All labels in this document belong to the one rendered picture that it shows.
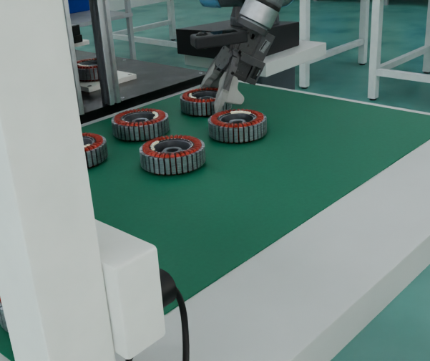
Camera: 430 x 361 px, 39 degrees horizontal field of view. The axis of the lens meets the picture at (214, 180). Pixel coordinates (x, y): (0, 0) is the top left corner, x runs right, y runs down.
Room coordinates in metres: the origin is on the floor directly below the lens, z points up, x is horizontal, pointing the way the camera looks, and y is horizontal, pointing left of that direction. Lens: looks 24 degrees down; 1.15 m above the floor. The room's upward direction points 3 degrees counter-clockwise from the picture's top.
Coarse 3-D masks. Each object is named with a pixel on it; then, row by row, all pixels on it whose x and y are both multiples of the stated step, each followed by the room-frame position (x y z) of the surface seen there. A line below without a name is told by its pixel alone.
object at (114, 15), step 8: (72, 0) 4.40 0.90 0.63; (80, 0) 4.44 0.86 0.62; (88, 0) 4.49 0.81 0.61; (128, 0) 4.25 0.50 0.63; (72, 8) 4.39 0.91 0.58; (80, 8) 4.44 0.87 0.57; (88, 8) 4.49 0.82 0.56; (128, 8) 4.24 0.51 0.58; (72, 16) 4.23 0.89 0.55; (80, 16) 4.21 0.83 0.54; (88, 16) 4.19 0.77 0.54; (112, 16) 4.13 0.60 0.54; (120, 16) 4.18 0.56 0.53; (128, 16) 4.23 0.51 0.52; (80, 24) 3.94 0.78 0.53; (88, 24) 3.99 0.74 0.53; (128, 24) 4.24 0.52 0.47; (128, 32) 4.25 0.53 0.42
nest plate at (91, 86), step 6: (120, 72) 1.55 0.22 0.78; (126, 72) 1.55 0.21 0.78; (120, 78) 1.49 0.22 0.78; (126, 78) 1.50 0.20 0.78; (132, 78) 1.52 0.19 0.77; (84, 84) 1.46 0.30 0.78; (90, 84) 1.45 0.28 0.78; (96, 84) 1.45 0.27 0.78; (84, 90) 1.43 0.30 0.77; (90, 90) 1.42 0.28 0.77
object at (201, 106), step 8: (200, 88) 1.34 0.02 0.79; (208, 88) 1.34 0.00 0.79; (216, 88) 1.33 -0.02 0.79; (184, 96) 1.28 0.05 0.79; (192, 96) 1.28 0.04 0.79; (200, 96) 1.32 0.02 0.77; (208, 96) 1.31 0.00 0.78; (184, 104) 1.26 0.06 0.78; (192, 104) 1.25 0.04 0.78; (200, 104) 1.24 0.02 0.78; (208, 104) 1.24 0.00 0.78; (224, 104) 1.25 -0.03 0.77; (192, 112) 1.25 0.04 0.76; (200, 112) 1.24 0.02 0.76; (208, 112) 1.24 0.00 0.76
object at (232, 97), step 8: (224, 72) 1.27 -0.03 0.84; (224, 80) 1.25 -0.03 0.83; (232, 80) 1.26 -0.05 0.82; (232, 88) 1.25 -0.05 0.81; (216, 96) 1.24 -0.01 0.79; (224, 96) 1.23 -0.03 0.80; (232, 96) 1.25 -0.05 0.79; (240, 96) 1.25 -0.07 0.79; (216, 104) 1.23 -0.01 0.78; (240, 104) 1.25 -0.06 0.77; (216, 112) 1.22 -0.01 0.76
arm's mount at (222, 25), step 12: (204, 24) 1.98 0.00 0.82; (216, 24) 1.96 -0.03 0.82; (228, 24) 1.94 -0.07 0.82; (276, 24) 1.87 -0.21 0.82; (288, 24) 1.88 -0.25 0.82; (180, 36) 1.89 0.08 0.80; (276, 36) 1.83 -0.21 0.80; (288, 36) 1.88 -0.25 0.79; (180, 48) 1.89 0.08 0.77; (192, 48) 1.86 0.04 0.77; (216, 48) 1.79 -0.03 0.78; (276, 48) 1.83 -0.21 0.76; (288, 48) 1.88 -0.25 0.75
